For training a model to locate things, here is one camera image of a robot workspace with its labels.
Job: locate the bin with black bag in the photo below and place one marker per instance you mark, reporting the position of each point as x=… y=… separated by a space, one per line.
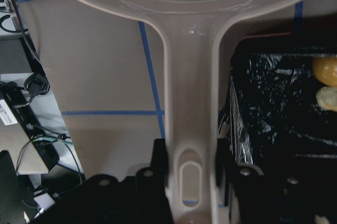
x=271 y=105

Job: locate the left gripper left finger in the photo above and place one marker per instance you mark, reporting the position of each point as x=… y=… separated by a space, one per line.
x=137 y=199

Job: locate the beige plastic dustpan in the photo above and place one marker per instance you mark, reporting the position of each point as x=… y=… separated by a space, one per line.
x=191 y=32

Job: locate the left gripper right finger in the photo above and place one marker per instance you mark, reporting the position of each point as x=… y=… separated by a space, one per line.
x=288 y=189

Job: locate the orange-brown bread roll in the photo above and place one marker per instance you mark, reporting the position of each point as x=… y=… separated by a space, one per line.
x=324 y=69

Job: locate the pale croissant piece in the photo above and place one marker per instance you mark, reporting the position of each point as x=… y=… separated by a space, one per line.
x=326 y=98

